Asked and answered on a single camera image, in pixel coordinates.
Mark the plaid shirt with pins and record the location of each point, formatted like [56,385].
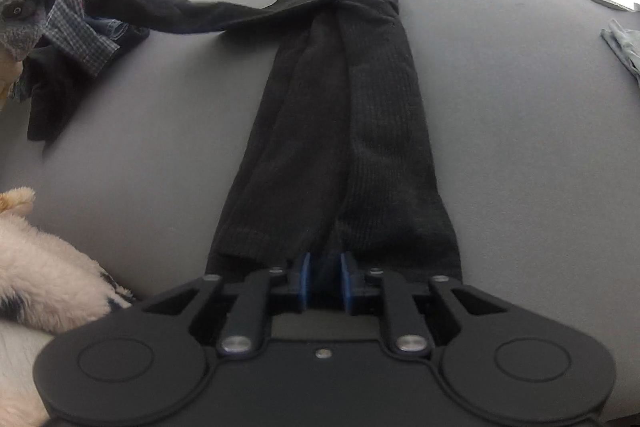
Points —
[80,32]

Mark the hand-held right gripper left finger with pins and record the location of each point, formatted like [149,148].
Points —
[301,282]

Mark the cream fluffy plush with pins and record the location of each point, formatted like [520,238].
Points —
[45,277]

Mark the grey-blue folded cloth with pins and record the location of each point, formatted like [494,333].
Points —
[625,44]

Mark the black long-sleeve shirt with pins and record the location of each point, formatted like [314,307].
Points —
[350,132]

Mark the dark cloth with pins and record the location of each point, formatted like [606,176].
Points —
[55,102]

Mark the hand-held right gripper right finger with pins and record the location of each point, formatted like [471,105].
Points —
[348,283]

